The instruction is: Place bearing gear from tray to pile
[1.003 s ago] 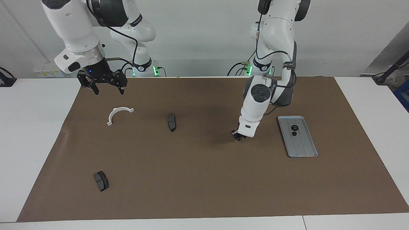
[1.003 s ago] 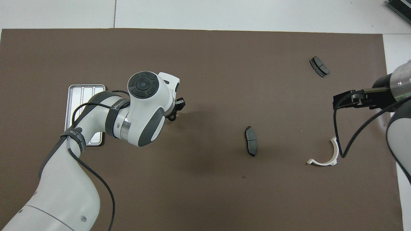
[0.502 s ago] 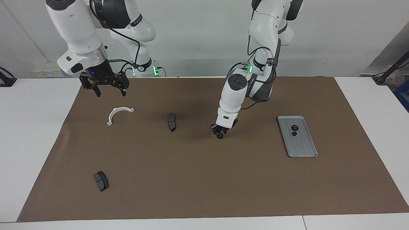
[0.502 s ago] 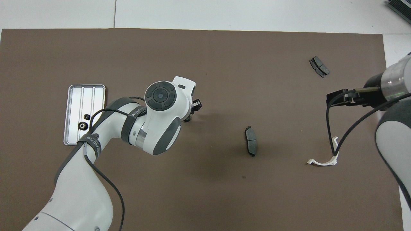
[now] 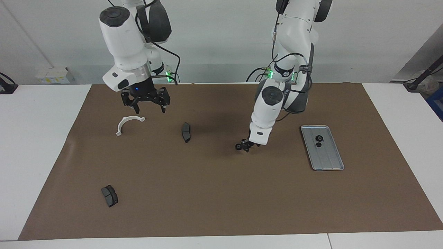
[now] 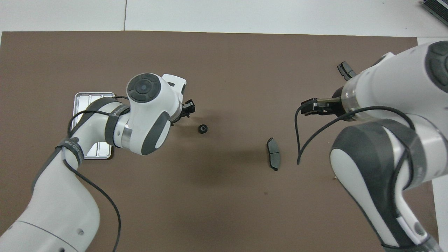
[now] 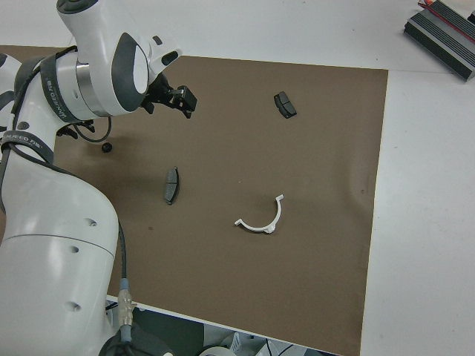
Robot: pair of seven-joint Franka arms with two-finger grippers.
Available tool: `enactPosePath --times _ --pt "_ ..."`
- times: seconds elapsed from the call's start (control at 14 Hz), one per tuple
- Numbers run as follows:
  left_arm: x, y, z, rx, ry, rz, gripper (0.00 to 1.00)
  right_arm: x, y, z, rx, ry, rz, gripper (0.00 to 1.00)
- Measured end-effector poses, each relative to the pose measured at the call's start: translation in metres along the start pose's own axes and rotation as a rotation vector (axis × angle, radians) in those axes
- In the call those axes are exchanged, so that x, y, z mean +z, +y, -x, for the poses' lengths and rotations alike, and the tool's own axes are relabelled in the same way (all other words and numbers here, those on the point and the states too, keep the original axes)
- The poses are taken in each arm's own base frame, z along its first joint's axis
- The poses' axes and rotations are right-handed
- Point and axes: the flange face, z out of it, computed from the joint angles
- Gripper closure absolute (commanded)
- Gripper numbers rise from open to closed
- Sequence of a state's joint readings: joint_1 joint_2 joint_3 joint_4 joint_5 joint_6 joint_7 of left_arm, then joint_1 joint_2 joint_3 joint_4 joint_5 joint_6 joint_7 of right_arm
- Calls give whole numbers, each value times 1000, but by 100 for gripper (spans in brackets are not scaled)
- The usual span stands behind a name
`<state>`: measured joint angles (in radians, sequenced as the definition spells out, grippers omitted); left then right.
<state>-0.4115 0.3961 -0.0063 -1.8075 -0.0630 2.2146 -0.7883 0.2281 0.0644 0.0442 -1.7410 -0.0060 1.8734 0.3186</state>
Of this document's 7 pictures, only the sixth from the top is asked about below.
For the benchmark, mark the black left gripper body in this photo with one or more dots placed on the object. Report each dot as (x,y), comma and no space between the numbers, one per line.
(183,111)

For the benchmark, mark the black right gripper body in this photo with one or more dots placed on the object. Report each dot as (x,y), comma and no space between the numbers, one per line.
(322,106)

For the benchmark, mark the black bearing gear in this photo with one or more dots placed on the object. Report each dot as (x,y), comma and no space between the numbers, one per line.
(203,128)

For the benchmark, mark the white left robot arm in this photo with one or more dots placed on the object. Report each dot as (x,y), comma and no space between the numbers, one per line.
(52,210)

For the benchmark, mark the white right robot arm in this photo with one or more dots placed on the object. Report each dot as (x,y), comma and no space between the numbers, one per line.
(385,87)

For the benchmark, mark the silver metal tray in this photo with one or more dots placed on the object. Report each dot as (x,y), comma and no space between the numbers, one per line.
(87,99)

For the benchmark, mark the stacked dark brake pads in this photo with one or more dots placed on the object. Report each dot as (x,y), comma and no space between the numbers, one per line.
(346,70)

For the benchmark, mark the brown table mat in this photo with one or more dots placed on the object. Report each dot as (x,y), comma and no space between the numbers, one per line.
(224,70)

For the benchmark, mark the single dark brake pad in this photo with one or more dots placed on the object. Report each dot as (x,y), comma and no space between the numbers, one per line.
(273,154)

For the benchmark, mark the dark grey device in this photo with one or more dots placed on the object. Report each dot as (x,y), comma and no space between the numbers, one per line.
(437,7)

